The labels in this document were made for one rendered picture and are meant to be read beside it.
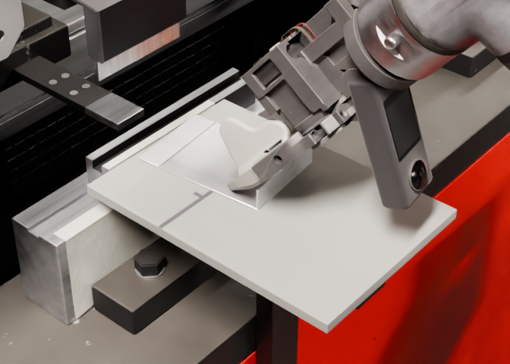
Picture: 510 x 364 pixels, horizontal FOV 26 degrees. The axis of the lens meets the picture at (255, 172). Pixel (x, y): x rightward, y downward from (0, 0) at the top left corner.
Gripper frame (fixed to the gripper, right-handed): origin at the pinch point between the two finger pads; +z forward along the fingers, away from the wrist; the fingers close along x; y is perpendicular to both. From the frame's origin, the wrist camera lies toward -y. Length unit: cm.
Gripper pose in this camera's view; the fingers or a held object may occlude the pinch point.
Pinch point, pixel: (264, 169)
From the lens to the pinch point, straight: 95.9
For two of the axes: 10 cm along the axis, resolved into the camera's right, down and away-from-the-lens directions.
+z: -5.3, 3.9, 7.5
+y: -6.3, -7.8, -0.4
